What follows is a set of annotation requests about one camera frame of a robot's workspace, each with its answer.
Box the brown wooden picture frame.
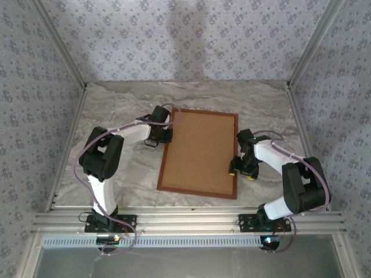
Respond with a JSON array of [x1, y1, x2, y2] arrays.
[[156, 108, 239, 200]]

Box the tan fibreboard backing board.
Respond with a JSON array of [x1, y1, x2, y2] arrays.
[[161, 111, 235, 195]]

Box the black electronics board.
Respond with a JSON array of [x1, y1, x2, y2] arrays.
[[260, 235, 281, 251], [96, 235, 121, 244]]

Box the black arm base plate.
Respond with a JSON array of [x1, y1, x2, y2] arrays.
[[84, 214, 137, 233], [238, 213, 292, 233]]

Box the long aluminium base rail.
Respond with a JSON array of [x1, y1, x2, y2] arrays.
[[31, 206, 347, 235]]

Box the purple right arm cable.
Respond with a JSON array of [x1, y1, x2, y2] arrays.
[[253, 130, 332, 254]]

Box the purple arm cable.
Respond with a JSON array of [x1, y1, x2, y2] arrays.
[[253, 130, 332, 254], [74, 103, 183, 257]]

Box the grey slotted cable duct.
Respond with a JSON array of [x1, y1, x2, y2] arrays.
[[42, 235, 263, 248]]

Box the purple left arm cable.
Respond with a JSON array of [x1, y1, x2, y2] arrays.
[[74, 103, 183, 257]]

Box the aluminium lower post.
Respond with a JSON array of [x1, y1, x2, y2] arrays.
[[333, 233, 359, 278], [21, 233, 44, 278]]

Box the aluminium corner post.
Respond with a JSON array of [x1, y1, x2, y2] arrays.
[[30, 0, 88, 89], [286, 0, 345, 87]]

